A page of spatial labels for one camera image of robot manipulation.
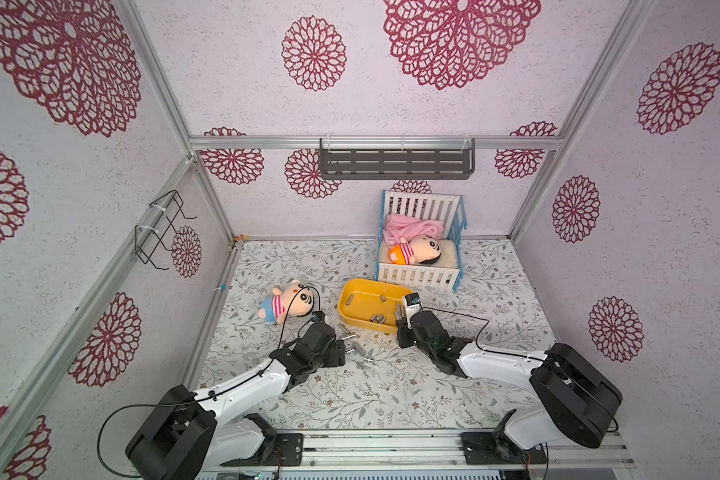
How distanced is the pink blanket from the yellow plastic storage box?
0.58ft

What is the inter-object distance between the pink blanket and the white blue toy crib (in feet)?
0.05

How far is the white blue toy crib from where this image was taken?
102cm

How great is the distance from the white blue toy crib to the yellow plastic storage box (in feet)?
0.16

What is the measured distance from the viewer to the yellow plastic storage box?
3.17 ft

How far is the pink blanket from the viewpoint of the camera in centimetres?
109
